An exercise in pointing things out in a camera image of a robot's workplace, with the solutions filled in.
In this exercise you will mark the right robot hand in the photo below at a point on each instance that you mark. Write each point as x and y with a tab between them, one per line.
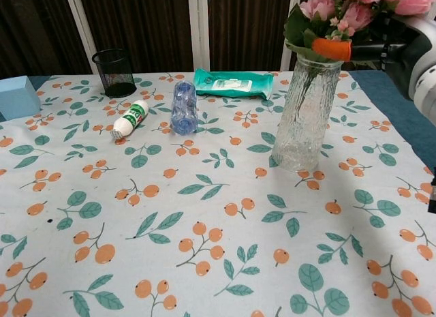
419	58

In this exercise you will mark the pink artificial flower bouquet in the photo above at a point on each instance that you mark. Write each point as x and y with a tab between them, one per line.
320	7

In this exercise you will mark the tall textured glass vase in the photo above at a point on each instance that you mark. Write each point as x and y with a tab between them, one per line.
303	133

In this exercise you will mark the teal wet wipes pack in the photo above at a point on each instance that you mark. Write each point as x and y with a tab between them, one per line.
231	83

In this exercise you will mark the clear blue plastic water bottle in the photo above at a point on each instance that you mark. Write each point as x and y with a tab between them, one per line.
184	107

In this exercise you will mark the orange fruit leaf print tablecloth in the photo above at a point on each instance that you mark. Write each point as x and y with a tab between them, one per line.
170	211

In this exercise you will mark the small white green bottle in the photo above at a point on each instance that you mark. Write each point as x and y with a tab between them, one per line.
131	117

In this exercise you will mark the black mesh pen holder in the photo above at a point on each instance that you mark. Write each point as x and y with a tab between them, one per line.
115	75

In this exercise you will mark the light blue box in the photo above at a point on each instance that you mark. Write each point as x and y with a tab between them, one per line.
17	97

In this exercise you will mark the white screen frame post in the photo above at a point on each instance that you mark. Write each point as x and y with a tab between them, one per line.
198	27
285	61
80	27

